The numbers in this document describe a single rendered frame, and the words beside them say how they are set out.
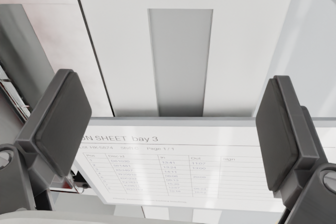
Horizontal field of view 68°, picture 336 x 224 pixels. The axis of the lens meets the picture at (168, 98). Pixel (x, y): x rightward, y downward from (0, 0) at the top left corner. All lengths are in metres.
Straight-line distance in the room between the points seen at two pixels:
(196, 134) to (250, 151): 0.04
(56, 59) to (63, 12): 0.06
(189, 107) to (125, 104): 0.04
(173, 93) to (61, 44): 0.14
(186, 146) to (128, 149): 0.04
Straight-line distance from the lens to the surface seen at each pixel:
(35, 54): 0.37
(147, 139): 0.18
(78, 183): 0.44
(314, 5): 1.29
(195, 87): 0.15
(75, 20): 0.24
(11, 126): 0.37
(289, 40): 1.35
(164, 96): 0.16
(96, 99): 0.30
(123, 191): 0.26
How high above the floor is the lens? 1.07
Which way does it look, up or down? 43 degrees down
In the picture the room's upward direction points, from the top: 172 degrees counter-clockwise
